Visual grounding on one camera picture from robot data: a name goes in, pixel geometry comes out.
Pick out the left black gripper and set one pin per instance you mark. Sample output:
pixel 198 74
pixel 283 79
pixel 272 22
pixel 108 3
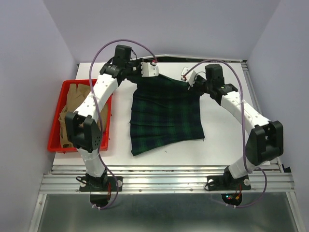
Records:
pixel 138 63

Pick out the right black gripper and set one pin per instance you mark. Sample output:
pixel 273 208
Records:
pixel 197 79

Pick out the green plaid pleated skirt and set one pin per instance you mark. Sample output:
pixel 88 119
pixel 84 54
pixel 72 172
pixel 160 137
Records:
pixel 164 111

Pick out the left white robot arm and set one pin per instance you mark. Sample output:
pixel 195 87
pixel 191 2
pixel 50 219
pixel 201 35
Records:
pixel 84 126

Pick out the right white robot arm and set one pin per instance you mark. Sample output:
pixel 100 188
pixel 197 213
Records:
pixel 265 141

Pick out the tan beige skirt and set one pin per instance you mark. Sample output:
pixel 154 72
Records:
pixel 75 96

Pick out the red plastic bin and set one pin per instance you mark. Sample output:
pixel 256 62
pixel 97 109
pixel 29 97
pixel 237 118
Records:
pixel 54 144

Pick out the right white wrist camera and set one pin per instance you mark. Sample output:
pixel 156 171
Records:
pixel 189 77

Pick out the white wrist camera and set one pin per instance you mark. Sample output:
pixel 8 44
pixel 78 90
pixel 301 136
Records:
pixel 149 69
pixel 189 77

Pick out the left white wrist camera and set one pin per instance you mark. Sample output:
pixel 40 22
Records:
pixel 149 69

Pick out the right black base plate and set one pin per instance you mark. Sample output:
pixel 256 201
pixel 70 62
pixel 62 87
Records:
pixel 232 188

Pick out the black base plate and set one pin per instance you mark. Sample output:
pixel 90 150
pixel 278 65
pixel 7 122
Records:
pixel 103 193
pixel 232 188

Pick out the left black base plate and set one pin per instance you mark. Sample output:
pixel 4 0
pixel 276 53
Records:
pixel 103 193

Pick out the aluminium front rail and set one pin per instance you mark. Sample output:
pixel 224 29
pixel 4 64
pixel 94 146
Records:
pixel 162 179

